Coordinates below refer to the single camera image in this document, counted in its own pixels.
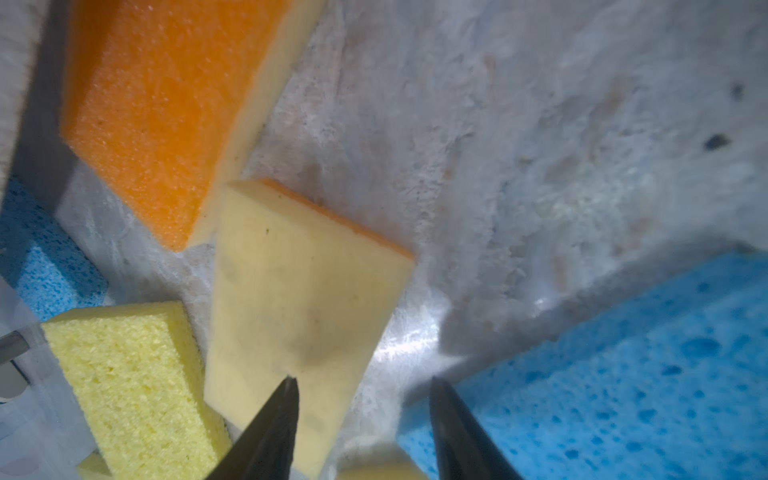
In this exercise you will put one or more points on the orange sponge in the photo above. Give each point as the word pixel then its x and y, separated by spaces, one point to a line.
pixel 165 100

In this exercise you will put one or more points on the bright yellow sponge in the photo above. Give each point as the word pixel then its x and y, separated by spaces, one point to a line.
pixel 397 470

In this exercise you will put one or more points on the blue sponge near shelf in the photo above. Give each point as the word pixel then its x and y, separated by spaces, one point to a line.
pixel 41 262

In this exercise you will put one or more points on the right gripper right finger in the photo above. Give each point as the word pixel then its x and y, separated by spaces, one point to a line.
pixel 463 448

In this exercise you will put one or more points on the pale yellow orange-backed sponge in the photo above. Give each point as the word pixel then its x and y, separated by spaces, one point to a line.
pixel 301 292

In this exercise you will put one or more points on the white two-tier shelf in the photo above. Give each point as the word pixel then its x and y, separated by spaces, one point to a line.
pixel 22 25

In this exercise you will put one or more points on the blue sponge right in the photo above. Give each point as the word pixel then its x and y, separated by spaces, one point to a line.
pixel 671 384

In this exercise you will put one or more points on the yellow cellulose sponge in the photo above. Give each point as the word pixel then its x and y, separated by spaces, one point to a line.
pixel 137 374

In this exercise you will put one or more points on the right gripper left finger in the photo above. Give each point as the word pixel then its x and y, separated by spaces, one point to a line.
pixel 265 448

